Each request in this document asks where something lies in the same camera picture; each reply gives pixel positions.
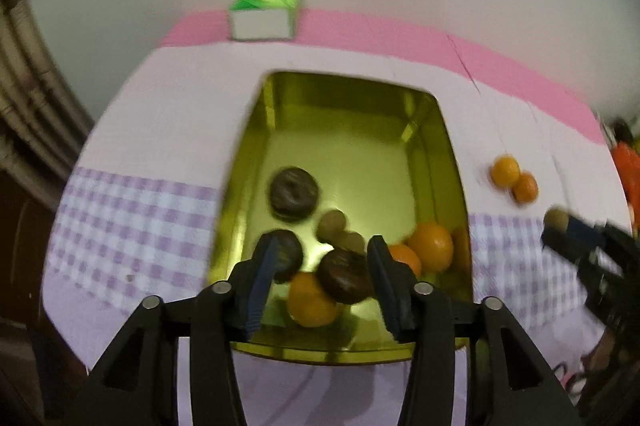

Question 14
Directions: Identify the white purple plaid tablecloth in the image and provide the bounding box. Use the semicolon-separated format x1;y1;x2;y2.
42;38;631;426

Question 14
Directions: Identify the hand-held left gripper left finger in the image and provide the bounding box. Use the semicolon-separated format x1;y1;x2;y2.
70;236;279;426

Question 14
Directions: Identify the beige ribbed door frame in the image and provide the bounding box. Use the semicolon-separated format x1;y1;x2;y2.
0;0;96;211

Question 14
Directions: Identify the pink foam mat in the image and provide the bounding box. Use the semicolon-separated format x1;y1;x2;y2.
160;8;608;147

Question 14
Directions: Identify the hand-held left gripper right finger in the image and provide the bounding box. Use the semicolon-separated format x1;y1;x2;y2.
369;235;583;426

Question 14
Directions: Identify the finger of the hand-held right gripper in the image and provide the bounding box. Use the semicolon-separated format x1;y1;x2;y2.
567;215;626;253
541;228;601;277

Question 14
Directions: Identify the red plastic bag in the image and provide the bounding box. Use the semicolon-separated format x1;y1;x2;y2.
612;141;640;217

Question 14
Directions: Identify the gold metal tin box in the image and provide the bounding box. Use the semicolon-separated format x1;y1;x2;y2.
207;70;476;364

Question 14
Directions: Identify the green tissue box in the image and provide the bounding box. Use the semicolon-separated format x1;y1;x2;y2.
227;0;303;42

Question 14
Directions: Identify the dark brown wrinkled fruit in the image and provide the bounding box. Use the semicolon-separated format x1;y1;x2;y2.
269;166;321;223
265;229;305;284
317;247;376;305

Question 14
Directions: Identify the dark wooden furniture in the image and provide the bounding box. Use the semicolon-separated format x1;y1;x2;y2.
0;166;96;426

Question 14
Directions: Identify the orange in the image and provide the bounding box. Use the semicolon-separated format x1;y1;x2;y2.
387;244;422;279
489;155;522;189
407;222;455;274
286;272;343;327
512;173;540;205

